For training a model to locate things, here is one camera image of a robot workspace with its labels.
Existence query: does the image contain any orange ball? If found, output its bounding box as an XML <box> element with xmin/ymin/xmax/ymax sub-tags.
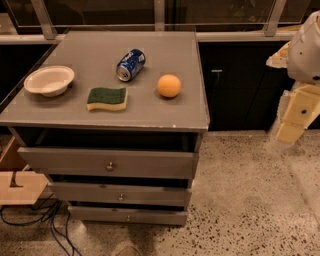
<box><xmin>157</xmin><ymin>74</ymin><xmax>182</xmax><ymax>98</ymax></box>

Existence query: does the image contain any blue soda can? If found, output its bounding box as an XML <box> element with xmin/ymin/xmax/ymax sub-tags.
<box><xmin>116</xmin><ymin>49</ymin><xmax>146</xmax><ymax>82</ymax></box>

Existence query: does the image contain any grey top drawer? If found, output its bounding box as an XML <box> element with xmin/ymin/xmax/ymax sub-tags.
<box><xmin>18</xmin><ymin>147</ymin><xmax>198</xmax><ymax>179</ymax></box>

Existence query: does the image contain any green yellow sponge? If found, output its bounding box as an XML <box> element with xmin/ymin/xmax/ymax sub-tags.
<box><xmin>87</xmin><ymin>87</ymin><xmax>128</xmax><ymax>111</ymax></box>

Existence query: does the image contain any white bowl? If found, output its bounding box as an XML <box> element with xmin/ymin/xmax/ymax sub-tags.
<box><xmin>24</xmin><ymin>66</ymin><xmax>75</xmax><ymax>97</ymax></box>

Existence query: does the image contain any light wooden furniture piece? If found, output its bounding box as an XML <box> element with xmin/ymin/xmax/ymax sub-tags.
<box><xmin>0</xmin><ymin>137</ymin><xmax>48</xmax><ymax>206</ymax></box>

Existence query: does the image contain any metal glass railing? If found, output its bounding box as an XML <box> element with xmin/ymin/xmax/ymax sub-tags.
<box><xmin>0</xmin><ymin>0</ymin><xmax>320</xmax><ymax>45</ymax></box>

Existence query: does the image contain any grey middle drawer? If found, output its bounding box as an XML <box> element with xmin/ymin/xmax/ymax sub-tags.
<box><xmin>48</xmin><ymin>182</ymin><xmax>191</xmax><ymax>207</ymax></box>

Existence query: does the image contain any grey drawer cabinet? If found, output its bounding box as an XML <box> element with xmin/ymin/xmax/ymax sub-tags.
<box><xmin>0</xmin><ymin>31</ymin><xmax>209</xmax><ymax>226</ymax></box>

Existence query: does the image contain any black cable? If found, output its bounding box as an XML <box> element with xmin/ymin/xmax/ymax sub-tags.
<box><xmin>0</xmin><ymin>194</ymin><xmax>63</xmax><ymax>224</ymax></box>

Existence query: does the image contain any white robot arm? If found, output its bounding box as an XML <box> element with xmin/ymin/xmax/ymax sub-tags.
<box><xmin>266</xmin><ymin>11</ymin><xmax>320</xmax><ymax>144</ymax></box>

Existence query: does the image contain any blue cable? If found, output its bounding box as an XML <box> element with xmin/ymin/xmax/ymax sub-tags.
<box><xmin>0</xmin><ymin>203</ymin><xmax>83</xmax><ymax>256</ymax></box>

